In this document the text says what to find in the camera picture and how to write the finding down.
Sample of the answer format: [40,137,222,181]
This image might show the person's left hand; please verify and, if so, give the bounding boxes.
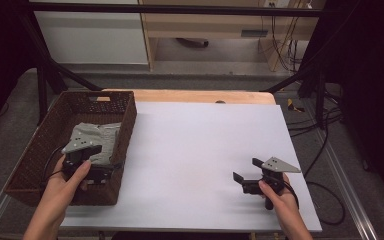
[41,154,93,208]

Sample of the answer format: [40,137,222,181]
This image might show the wooden table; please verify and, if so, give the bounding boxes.
[97,88,277,106]

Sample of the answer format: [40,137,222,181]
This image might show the grey pants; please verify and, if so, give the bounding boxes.
[70,121,123,167]

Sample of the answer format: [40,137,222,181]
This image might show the black metal crossbar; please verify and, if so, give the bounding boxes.
[29,1,325,18]

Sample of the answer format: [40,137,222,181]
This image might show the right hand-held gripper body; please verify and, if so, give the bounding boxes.
[241,156,302,211]

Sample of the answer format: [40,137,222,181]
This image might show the person's right hand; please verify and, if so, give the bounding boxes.
[257,172,300,218]

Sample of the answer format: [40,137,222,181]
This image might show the white cabinet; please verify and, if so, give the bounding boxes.
[33,0,150,66]

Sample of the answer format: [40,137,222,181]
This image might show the black floor cable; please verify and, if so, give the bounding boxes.
[286,96,347,226]

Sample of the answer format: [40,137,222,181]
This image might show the black metal stand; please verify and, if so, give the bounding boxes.
[260,61,328,130]
[19,13,103,126]

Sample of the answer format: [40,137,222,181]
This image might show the yellow and black tape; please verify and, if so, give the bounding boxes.
[286,98,306,114]

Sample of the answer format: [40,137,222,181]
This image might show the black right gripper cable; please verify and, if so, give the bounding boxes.
[281,179,301,210]

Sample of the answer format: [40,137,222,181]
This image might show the light wooden cabinet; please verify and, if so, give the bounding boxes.
[137,0,326,73]

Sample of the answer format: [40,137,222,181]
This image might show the black curtain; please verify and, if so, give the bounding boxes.
[308,0,384,204]
[0,0,38,141]

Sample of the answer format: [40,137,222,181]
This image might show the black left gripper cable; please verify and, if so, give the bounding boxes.
[39,145,66,188]

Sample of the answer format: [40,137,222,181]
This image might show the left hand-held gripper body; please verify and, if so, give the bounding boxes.
[61,134,103,184]

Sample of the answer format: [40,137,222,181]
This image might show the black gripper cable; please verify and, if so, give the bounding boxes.
[281,179,301,210]
[39,145,66,188]

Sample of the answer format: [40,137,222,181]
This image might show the bundle of hanging cables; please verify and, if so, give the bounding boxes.
[269,0,314,73]

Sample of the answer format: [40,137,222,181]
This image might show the white table cover sheet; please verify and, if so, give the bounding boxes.
[60,101,324,234]

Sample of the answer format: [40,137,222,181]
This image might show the brown wicker basket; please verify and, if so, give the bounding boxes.
[4,90,138,207]

